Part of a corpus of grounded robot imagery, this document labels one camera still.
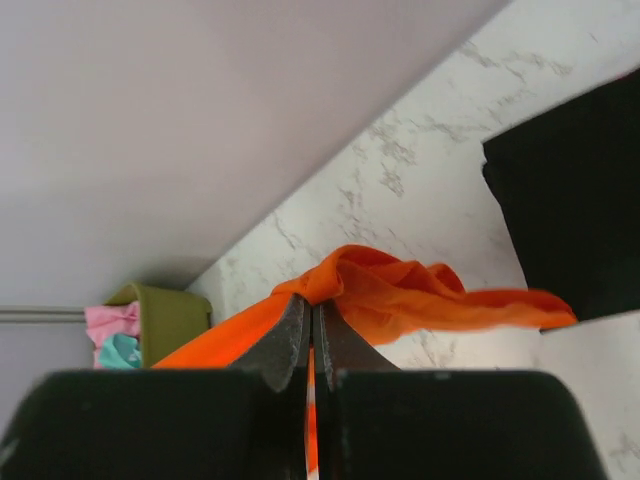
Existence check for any folded black t shirt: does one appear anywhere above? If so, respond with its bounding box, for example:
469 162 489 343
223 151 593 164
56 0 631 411
482 71 639 321

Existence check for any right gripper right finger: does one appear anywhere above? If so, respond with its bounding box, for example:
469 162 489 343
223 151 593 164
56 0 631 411
312 302 606 479

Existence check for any orange t shirt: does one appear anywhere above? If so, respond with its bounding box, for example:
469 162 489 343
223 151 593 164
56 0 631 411
155 245 576 473

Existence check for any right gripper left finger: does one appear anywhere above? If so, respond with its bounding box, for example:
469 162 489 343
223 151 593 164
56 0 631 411
1 296 311 479

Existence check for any olive green plastic bin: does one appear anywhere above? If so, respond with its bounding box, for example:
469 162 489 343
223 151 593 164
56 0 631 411
105 283 212 368

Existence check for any left aluminium frame post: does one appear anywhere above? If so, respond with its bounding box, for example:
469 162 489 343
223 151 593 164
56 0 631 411
0 306 85 324

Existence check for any teal t shirt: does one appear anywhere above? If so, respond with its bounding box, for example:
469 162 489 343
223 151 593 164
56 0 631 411
97 333 142 370

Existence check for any pink t shirt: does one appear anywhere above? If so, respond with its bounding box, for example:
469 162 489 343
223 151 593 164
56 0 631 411
84 301 141 369

